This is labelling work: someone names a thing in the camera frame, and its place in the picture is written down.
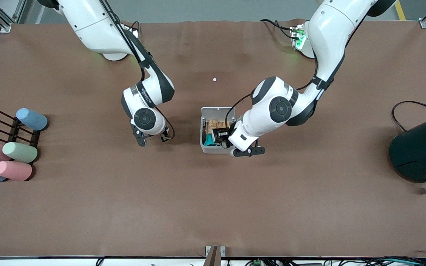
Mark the black control box cable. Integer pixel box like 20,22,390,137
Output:
260,18,298,41

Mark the white control box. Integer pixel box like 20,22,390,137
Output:
122,23,141,38

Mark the pale green plastic cup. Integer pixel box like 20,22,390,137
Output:
2,141,38,164

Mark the white hinged bin lid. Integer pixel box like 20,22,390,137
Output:
200,107,236,121

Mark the black peg cup rack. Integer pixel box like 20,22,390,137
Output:
0,110,41,180

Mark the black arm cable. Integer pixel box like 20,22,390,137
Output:
100,0,175,141
230,52,346,124

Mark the dark teal cylindrical appliance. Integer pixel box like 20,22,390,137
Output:
389,112,426,194

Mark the grey open box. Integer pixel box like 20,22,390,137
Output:
200,117,236,154

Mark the teal cable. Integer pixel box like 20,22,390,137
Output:
382,258,422,266

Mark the clear bag of yellow snacks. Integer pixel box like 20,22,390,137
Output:
205,119,233,130

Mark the thin black appliance cable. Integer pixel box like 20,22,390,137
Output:
391,100,426,132

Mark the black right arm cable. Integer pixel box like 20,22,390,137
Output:
100,0,175,141

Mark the control box with green light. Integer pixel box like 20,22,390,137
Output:
290,23,309,51

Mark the metal table edge bracket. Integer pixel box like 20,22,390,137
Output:
205,245,227,266

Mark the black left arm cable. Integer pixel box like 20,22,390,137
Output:
230,52,346,124

